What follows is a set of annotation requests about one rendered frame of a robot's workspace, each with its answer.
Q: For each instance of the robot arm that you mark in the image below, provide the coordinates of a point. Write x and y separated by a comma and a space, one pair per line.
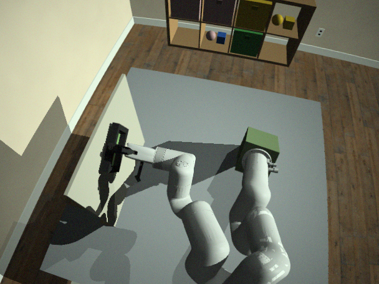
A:
209, 246

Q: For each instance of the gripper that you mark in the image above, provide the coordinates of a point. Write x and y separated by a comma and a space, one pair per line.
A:
143, 153

